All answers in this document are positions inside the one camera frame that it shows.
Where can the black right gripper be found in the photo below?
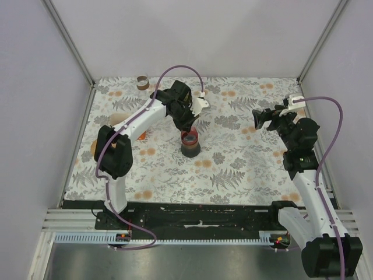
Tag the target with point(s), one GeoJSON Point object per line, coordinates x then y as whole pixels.
{"type": "Point", "coordinates": [267, 114]}

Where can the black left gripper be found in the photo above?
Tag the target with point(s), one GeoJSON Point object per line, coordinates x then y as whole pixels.
{"type": "Point", "coordinates": [187, 125]}

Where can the round bamboo dripper holder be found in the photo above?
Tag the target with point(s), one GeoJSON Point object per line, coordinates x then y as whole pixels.
{"type": "Point", "coordinates": [104, 135]}

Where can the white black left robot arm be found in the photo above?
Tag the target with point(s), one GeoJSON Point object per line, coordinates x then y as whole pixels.
{"type": "Point", "coordinates": [113, 152]}

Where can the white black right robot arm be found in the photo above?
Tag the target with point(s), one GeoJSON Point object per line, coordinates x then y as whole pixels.
{"type": "Point", "coordinates": [327, 248]}

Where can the orange coffee filter box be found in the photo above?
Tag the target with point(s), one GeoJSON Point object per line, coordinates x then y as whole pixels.
{"type": "Point", "coordinates": [142, 136]}

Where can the floral patterned table mat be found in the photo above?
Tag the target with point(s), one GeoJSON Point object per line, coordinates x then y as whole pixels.
{"type": "Point", "coordinates": [237, 164]}

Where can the brown tape roll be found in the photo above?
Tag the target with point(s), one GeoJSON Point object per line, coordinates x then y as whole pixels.
{"type": "Point", "coordinates": [142, 82]}

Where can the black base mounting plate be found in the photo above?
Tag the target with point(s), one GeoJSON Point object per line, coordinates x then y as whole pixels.
{"type": "Point", "coordinates": [164, 218]}

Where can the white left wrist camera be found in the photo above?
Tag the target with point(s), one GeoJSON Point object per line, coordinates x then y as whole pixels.
{"type": "Point", "coordinates": [199, 103]}

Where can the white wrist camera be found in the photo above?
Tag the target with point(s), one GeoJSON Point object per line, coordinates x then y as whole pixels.
{"type": "Point", "coordinates": [199, 103]}
{"type": "Point", "coordinates": [294, 103]}

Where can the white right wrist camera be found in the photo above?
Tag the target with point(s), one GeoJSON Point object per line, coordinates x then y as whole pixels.
{"type": "Point", "coordinates": [294, 103]}

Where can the white slotted cable duct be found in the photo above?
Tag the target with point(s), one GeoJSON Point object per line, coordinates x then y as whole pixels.
{"type": "Point", "coordinates": [264, 239]}

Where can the right aluminium frame post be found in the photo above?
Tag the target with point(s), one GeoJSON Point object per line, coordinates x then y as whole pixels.
{"type": "Point", "coordinates": [326, 32]}

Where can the aluminium front rail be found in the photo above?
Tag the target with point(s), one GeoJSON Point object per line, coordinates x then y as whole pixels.
{"type": "Point", "coordinates": [82, 220]}

